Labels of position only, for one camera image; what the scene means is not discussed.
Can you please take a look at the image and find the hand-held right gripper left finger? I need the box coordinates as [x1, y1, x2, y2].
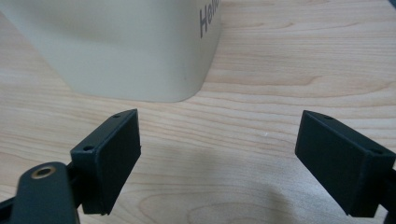
[70, 108, 142, 216]

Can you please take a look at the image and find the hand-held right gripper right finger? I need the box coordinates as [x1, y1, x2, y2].
[294, 109, 396, 218]

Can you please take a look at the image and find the beige plastic bin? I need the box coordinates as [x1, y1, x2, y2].
[0, 0, 223, 104]

